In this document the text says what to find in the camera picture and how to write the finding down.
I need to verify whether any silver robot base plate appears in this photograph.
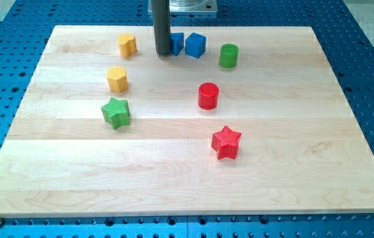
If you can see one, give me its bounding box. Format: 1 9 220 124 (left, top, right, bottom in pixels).
161 0 218 15

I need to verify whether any yellow hexagon block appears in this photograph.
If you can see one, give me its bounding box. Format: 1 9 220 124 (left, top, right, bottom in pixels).
106 66 128 93

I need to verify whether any green cylinder block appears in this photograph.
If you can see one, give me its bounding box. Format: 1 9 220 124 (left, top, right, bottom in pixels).
219 44 239 68

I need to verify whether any blue cube block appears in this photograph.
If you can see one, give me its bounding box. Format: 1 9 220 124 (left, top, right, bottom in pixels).
185 32 206 58

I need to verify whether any red star block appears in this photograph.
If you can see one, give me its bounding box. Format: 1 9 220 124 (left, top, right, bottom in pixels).
211 126 242 160

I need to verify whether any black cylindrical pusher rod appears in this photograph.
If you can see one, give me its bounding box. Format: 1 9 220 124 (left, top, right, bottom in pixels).
151 0 171 56

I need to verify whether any green star block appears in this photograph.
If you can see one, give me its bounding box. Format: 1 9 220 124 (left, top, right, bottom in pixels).
101 98 130 130

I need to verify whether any red cylinder block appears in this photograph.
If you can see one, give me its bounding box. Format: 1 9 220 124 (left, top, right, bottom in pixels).
198 82 219 110

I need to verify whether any yellow heart block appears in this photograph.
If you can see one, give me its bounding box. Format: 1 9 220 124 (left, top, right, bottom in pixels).
118 33 137 58

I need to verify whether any light wooden board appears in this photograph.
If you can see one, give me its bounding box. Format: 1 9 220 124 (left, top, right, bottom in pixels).
0 25 374 218

